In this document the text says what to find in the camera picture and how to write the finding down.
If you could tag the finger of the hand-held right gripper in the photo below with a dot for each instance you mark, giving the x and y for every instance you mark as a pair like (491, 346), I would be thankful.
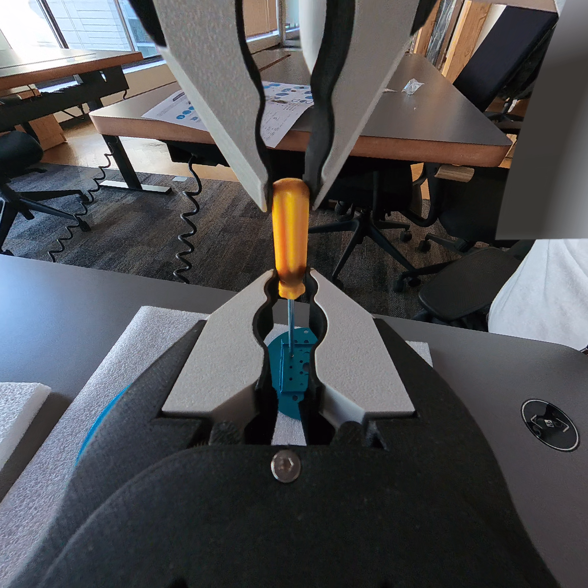
(367, 69)
(206, 69)

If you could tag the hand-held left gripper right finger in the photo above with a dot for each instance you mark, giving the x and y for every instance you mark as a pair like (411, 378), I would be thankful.
(363, 363)

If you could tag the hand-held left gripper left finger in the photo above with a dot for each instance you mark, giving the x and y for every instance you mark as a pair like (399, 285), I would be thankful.
(216, 363)

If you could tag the wooden-edged grey desk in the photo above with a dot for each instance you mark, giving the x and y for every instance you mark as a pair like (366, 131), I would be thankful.
(413, 105)

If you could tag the wooden-topped desk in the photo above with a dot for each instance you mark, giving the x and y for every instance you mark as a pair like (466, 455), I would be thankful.
(69, 64)

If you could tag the round black desk grommet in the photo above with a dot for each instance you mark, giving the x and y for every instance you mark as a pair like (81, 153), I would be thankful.
(528, 427)

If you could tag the small clear plastic bag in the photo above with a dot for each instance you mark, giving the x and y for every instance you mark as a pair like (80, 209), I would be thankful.
(410, 87)

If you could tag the window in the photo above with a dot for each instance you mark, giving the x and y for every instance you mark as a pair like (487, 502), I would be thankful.
(82, 23)

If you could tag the printed instruction sheet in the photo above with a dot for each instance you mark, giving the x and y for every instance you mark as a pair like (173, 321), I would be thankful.
(285, 115)

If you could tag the glass door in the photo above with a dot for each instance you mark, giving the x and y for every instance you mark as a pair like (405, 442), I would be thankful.
(287, 23)

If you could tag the white foam pad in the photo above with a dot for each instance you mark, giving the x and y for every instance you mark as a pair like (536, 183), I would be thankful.
(115, 358)

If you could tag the black mesh office chair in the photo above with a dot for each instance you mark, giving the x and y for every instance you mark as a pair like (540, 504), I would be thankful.
(459, 285)

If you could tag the black high-back office chair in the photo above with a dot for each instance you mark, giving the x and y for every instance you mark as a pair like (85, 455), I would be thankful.
(505, 55)

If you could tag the brown cardboard box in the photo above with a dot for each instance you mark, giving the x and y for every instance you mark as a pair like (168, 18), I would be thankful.
(46, 131)

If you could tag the person's white shirt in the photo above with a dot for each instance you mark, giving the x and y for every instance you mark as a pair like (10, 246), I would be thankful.
(546, 294)

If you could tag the white foam block with cutout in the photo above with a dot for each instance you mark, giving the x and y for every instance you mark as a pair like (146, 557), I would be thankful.
(18, 413)

